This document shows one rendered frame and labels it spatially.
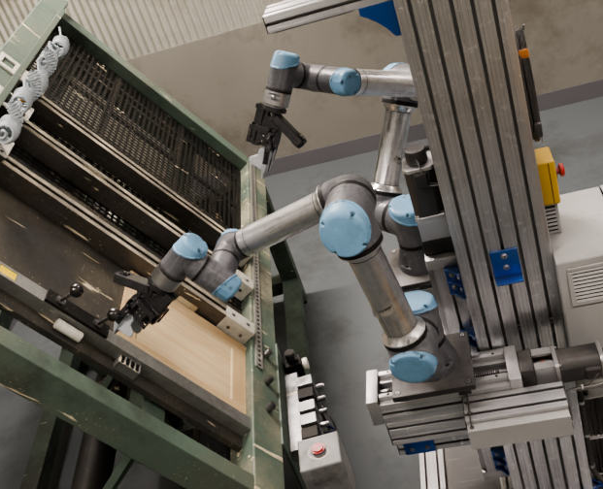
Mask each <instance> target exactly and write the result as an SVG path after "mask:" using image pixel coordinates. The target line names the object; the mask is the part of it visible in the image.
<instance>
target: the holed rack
mask: <svg viewBox="0 0 603 489"><path fill-rule="evenodd" d="M250 175H251V223H254V222H256V221H257V214H256V190H255V166H254V165H252V163H251V162H250ZM252 277H253V312H254V346H255V366H256V367H258V368H259V369H260V370H261V371H262V370H263V357H262V334H261V309H260V286H259V262H258V252H257V253H256V254H254V255H253V256H252Z"/></svg>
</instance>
